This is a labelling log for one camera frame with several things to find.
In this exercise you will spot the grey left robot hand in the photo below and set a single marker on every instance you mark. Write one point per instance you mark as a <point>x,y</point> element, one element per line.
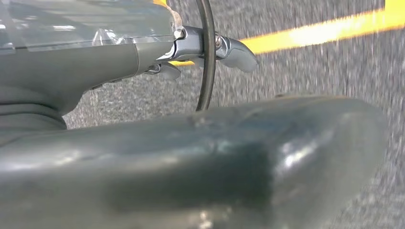
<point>189,173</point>

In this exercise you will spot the yellow floor tape square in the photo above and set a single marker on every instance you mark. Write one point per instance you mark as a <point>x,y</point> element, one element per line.
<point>316,31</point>

